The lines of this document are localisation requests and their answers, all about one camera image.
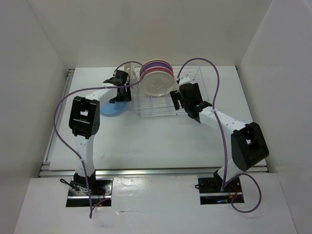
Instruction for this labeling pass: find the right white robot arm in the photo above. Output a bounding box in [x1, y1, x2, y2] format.
[170, 83, 269, 192]

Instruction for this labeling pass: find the blue plastic plate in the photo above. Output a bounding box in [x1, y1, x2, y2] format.
[100, 101, 128, 117]

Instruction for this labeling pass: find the white wire dish rack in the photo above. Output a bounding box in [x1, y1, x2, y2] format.
[133, 63, 210, 118]

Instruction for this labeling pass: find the cream cutlery holder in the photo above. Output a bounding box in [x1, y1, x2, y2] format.
[124, 63, 134, 84]

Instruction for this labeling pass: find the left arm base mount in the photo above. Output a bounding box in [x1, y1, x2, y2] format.
[60, 178, 113, 199]

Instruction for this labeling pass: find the pink plastic plate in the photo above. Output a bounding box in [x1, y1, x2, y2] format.
[139, 67, 174, 78]

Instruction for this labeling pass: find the purple cable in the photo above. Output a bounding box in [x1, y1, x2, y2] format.
[53, 60, 144, 219]
[176, 58, 262, 213]

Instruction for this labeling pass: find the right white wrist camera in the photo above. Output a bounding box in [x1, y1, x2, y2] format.
[178, 75, 191, 86]

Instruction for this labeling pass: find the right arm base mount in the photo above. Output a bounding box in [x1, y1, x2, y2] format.
[195, 177, 242, 197]

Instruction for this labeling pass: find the cream plastic plate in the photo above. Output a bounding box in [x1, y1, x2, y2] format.
[139, 71, 176, 97]

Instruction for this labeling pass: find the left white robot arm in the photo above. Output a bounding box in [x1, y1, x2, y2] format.
[69, 70, 132, 195]

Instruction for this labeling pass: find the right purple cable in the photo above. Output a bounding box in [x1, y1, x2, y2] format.
[176, 58, 262, 213]

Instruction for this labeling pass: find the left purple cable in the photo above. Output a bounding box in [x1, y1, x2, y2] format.
[53, 60, 144, 219]

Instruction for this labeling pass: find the purple plastic plate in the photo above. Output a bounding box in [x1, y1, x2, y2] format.
[139, 62, 173, 74]

